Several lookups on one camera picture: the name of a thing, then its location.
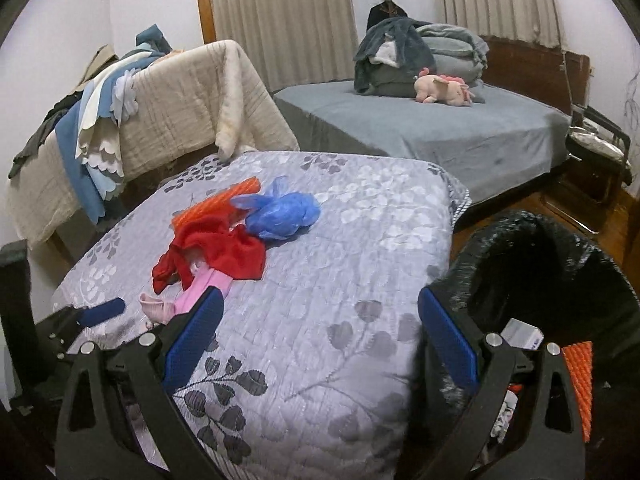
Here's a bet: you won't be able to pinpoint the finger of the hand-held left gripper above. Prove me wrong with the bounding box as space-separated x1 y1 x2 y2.
47 297 126 356

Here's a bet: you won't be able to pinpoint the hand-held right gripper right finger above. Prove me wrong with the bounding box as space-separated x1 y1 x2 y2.
417 286 587 480

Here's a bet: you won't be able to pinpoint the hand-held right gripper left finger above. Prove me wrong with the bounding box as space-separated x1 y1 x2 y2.
55 286 226 480

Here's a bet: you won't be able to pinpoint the pink plastic packet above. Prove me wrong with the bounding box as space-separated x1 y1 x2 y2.
172 265 236 318

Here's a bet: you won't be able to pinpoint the small white box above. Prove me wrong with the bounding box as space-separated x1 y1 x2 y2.
501 319 545 351

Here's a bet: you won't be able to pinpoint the red cloth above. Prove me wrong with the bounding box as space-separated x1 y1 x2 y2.
152 220 267 295

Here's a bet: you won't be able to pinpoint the white tissue wad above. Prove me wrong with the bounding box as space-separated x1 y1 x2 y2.
492 390 518 441

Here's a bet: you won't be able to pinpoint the bin with black bag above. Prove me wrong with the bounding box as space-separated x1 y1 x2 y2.
435 210 640 480

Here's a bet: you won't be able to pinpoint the orange foam net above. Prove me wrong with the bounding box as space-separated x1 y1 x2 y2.
171 176 262 231
562 341 594 443

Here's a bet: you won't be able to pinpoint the blue plastic bag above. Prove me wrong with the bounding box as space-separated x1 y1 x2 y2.
230 176 321 242

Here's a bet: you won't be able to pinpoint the grey floral quilt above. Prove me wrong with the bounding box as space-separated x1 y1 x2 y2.
50 150 473 480

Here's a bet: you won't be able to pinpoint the blue and white scalloped cloths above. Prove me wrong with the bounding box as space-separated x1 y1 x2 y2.
55 24 173 223

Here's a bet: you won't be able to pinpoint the dark grey cloth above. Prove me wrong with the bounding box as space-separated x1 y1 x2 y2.
7 92 83 181

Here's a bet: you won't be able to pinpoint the bed with grey sheet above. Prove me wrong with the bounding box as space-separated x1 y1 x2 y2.
272 79 573 206

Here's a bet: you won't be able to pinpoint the beige covered clothes rack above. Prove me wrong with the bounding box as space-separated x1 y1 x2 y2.
5 40 301 251

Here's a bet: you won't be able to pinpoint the white chair cushion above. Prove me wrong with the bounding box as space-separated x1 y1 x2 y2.
570 126 626 161

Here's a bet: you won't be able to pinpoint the tan scalloped cloth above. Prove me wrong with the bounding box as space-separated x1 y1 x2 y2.
82 45 118 83

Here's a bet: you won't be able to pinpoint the pink plush pig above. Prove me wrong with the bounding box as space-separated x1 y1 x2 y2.
414 67 476 108

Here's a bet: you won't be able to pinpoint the black metal chair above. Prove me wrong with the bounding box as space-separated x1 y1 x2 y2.
540 102 633 236

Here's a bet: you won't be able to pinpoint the dark wooden headboard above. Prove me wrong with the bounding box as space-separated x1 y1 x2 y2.
482 35 593 116

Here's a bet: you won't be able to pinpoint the folded grey duvet stack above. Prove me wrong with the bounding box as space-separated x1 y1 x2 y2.
372 22 490 103

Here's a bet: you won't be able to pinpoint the dark grey fleece blanket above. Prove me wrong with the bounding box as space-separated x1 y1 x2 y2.
353 16 436 95

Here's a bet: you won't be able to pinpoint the dark hanging garment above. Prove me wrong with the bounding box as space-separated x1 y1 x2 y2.
367 5 408 31

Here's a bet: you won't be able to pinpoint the wide beige curtain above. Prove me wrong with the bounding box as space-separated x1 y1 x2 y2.
209 0 358 92

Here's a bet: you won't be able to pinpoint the narrow beige curtain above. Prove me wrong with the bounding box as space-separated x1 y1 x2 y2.
435 0 561 51

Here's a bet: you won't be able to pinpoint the hanging wall cables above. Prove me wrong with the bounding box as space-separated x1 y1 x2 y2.
620 72 640 131

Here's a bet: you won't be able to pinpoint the wooden window frame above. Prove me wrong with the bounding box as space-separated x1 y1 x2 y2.
194 0 217 43

